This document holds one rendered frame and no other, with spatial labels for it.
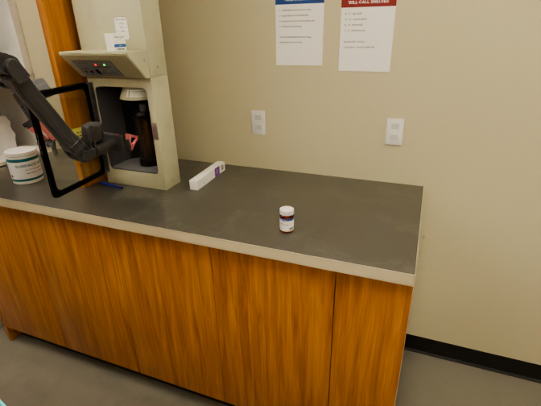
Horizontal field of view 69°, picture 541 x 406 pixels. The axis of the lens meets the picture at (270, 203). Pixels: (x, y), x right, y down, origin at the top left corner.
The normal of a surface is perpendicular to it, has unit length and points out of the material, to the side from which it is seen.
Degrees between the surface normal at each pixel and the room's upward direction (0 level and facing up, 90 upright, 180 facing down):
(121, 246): 90
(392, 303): 90
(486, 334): 90
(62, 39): 90
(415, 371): 0
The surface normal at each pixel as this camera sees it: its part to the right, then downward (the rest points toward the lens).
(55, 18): 0.93, 0.14
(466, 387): -0.02, -0.91
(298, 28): -0.36, 0.40
